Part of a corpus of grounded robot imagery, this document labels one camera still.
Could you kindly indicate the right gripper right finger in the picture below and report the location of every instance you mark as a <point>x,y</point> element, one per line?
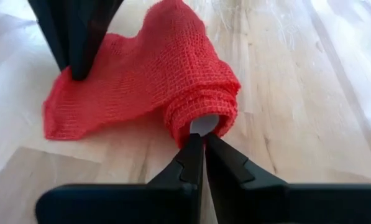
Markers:
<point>281,205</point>

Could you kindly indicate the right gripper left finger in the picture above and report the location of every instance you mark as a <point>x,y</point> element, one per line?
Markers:
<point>126,205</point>

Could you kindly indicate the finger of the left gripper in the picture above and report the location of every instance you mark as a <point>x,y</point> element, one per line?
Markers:
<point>56,25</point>
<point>92,31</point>

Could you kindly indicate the red mesh elastic bandage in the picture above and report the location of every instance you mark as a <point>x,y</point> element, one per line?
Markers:
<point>148,71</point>

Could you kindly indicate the white bandage core tube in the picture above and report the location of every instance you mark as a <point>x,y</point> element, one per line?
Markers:
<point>204,124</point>

